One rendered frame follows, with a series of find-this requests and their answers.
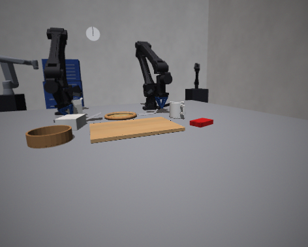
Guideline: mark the pizza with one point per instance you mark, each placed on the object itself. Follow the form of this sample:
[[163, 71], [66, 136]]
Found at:
[[120, 115]]

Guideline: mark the light wood cutting board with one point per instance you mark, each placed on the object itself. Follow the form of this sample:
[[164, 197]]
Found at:
[[126, 129]]

